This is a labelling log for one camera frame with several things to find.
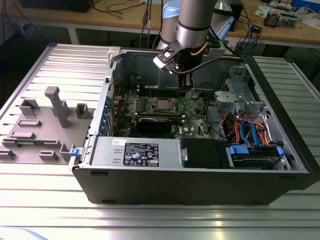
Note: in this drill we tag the black optical drive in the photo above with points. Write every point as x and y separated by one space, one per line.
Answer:
202 152

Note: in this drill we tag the black box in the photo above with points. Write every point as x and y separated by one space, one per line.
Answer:
55 5

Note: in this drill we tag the CPU socket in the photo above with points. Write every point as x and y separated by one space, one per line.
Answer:
150 110

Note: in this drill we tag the white wrist camera grey face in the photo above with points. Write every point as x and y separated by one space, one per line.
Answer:
165 57

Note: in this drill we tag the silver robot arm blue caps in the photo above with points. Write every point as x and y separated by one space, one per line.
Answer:
193 25

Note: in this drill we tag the small white wrist camera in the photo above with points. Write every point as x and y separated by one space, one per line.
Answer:
216 50

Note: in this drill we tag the black RAM slot bank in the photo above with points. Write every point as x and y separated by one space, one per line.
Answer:
157 92
150 115

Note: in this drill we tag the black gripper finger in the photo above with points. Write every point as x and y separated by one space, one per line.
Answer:
190 85
181 85

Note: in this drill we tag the grey parts rack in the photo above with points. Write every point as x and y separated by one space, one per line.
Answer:
50 140

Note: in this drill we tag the pale blue object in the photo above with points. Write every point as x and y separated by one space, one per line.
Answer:
25 236

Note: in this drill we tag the hard disk in blue carrier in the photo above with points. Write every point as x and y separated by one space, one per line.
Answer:
240 150

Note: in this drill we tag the green motherboard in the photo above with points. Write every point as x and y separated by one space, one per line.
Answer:
192 117

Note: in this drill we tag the white small box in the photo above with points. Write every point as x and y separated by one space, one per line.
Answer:
231 46

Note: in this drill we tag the metal drive cage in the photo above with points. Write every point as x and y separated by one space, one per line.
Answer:
225 97

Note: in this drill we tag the green RAM stick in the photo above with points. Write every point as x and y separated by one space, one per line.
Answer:
27 143

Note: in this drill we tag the coin cell battery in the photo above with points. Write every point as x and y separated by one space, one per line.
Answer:
196 94

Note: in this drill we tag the black graphics card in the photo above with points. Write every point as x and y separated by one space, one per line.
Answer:
155 125

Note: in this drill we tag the small electronic device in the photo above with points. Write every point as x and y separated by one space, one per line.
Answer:
271 20

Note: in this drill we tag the blue case latch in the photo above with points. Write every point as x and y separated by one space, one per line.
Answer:
75 152

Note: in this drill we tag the wooden desk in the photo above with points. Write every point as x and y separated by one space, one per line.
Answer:
112 17

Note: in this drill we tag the grey power supply unit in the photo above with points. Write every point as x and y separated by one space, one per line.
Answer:
107 150

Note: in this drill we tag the black open PC case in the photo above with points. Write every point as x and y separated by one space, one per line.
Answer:
175 187

